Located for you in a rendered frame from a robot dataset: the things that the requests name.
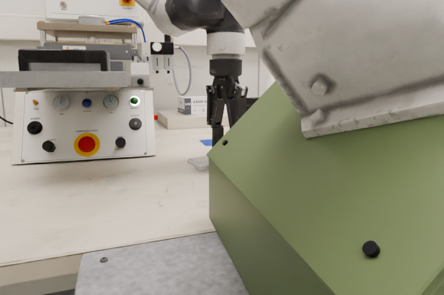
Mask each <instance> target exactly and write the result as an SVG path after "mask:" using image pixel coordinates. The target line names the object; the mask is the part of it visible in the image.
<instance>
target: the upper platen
mask: <svg viewBox="0 0 444 295"><path fill-rule="evenodd" d="M61 43H87V44H117V43H100V40H99V35H95V34H88V35H87V42H61Z"/></svg>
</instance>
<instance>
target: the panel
mask: <svg viewBox="0 0 444 295"><path fill-rule="evenodd" d="M61 95H62V96H66V97H67V98H68V99H69V100H70V102H71V105H70V107H69V108H68V109H67V110H66V111H63V112H60V111H57V110H56V109H55V108H54V107H53V104H52V102H53V100H54V99H55V98H56V97H58V96H61ZM108 95H114V96H116V97H117V98H118V100H119V106H118V108H117V109H115V110H108V109H106V108H105V107H104V105H103V99H104V97H106V96H108ZM132 97H137V98H138V100H139V102H138V103H137V104H136V105H133V104H131V102H130V100H131V98H132ZM85 99H89V100H91V102H92V105H91V106H90V107H84V106H83V105H82V102H83V100H85ZM133 118H137V119H139V120H140V122H141V126H140V127H139V128H137V129H134V128H132V127H131V126H130V121H131V120H132V119H133ZM31 122H38V123H39V124H40V125H41V129H40V131H39V132H37V133H32V132H30V131H29V130H28V125H29V124H30V123H31ZM85 136H89V137H91V138H93V139H94V141H95V147H94V149H93V150H92V151H90V152H83V151H81V150H80V149H79V146H78V142H79V140H80V139H81V138H83V137H85ZM120 137H121V138H124V139H125V141H126V145H125V147H124V148H118V147H117V146H116V143H115V141H116V139H117V138H120ZM45 141H51V142H53V143H54V144H55V147H56V149H55V150H54V152H46V151H45V150H43V148H42V144H43V143H44V142H45ZM139 156H149V152H148V139H147V113H146V99H145V90H117V91H107V90H91V91H29V92H24V94H23V106H22V128H21V140H20V164H23V163H43V162H54V161H75V160H86V159H107V158H118V157H139Z"/></svg>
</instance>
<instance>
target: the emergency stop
mask: <svg viewBox="0 0 444 295"><path fill-rule="evenodd" d="M78 146H79V149H80V150H81V151H83V152H90V151H92V150H93V149H94V147H95V141H94V139H93V138H91V137H89V136H85V137H83V138H81V139H80V140H79V142H78Z"/></svg>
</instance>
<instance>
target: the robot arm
mask: <svg viewBox="0 0 444 295"><path fill-rule="evenodd" d="M134 1H135V2H136V3H137V4H139V5H140V6H141V7H142V8H143V9H145V10H146V11H147V13H148V15H149V16H150V17H151V19H152V21H153V22H154V23H155V26H156V27H157V28H158V29H159V30H160V31H161V32H162V33H163V34H166V35H169V36H173V37H176V38H178V37H179V36H182V35H183V34H186V33H188V32H191V31H194V30H196V29H199V28H201V29H204V30H206V33H207V55H209V56H212V60H209V74H210V75H211V76H214V78H213V84H212V85H206V92H207V125H210V126H211V128H212V147H213V146H214V145H215V144H216V143H217V142H218V141H219V140H220V139H221V138H222V137H223V136H224V128H223V125H221V123H222V119H223V112H224V108H225V105H226V107H227V115H228V119H229V128H231V127H232V126H233V125H234V124H235V123H236V122H237V121H238V120H239V119H240V118H241V116H242V115H243V114H244V113H245V112H246V96H247V93H248V87H247V86H242V85H240V83H239V76H241V75H242V60H238V59H240V56H244V55H245V31H244V30H245V29H247V28H248V29H249V31H250V33H251V36H252V39H253V41H254V43H255V45H256V48H257V50H258V53H259V55H260V58H261V60H262V61H263V62H264V64H265V66H266V67H267V68H268V70H269V71H270V73H271V74H272V76H273V77H274V79H275V80H276V81H277V83H278V85H279V86H280V87H281V89H282V91H283V92H284V93H285V95H286V96H287V98H288V99H289V101H290V102H291V104H292V105H293V106H294V108H295V110H296V111H297V112H298V113H299V115H300V117H301V131H302V133H303V135H304V136H305V138H306V139H307V138H314V137H318V136H325V135H329V134H336V133H340V132H347V131H352V130H358V129H363V128H370V127H374V126H381V125H385V124H392V123H397V122H404V121H408V120H415V119H419V118H426V117H430V116H437V115H441V114H444V0H134Z"/></svg>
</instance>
